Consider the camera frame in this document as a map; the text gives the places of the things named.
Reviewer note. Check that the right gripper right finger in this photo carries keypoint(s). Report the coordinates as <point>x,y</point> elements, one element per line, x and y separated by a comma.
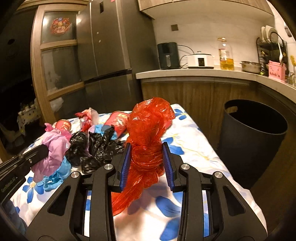
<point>212,208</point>

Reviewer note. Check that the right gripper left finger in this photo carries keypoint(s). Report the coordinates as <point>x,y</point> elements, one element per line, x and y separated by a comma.
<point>81,208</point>

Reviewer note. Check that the blue disposable glove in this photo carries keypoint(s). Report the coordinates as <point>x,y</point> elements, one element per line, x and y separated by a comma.
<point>57,178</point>

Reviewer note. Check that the black plastic bag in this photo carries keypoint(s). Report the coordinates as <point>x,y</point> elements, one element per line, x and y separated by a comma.
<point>90,151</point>

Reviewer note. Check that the red snack wrapper bag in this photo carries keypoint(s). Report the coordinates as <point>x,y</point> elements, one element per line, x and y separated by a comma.
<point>87,118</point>

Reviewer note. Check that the red paper cup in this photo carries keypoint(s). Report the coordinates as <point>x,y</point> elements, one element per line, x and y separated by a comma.
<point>63,127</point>
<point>118,119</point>

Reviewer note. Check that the orange red plastic bag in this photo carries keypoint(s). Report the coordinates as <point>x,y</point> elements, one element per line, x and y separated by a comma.
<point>146,125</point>

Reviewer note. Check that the black trash bin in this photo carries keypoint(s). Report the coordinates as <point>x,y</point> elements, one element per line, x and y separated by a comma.
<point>250,137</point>

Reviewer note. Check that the floral blue white tablecloth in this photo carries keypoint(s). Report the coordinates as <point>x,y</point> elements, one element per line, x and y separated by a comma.
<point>156,214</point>

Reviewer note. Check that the lilac plastic bag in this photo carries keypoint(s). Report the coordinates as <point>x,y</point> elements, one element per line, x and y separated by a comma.
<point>58,143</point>

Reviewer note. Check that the polka dot dining table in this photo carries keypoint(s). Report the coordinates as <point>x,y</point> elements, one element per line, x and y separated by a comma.
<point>27,116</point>

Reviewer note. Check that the wooden lower cabinet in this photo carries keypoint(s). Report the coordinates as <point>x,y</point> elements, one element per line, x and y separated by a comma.
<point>203,98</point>

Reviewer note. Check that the wooden cabinet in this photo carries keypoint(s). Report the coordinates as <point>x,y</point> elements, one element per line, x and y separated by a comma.
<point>203,98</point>
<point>158,9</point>

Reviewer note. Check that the wooden glass door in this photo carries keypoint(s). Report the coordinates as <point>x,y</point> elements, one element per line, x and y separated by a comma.
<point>58,86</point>

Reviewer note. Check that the cooking oil bottle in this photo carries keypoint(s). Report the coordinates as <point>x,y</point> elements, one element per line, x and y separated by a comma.
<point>225,54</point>

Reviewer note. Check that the steel bowl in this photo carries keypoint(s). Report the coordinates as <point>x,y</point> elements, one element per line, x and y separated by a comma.
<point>250,67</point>

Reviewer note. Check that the white slow cooker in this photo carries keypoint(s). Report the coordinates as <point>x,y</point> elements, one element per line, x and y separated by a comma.
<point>200,60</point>

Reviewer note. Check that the pink utensil holder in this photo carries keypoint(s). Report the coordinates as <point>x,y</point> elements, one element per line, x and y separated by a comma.
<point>276,71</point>

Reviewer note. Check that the black air fryer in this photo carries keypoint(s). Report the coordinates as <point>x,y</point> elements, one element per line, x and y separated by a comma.
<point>168,55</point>

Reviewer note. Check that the dark steel refrigerator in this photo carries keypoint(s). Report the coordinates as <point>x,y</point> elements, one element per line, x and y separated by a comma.
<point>115,42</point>

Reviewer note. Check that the white ladle spoon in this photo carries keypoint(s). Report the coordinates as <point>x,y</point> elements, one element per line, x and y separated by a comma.
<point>280,59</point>

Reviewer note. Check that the black dish rack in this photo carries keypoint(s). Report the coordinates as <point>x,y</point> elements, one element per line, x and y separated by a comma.
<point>267,49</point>

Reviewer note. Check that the wooden upper cabinet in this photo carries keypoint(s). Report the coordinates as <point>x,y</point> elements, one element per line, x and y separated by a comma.
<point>158,9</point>

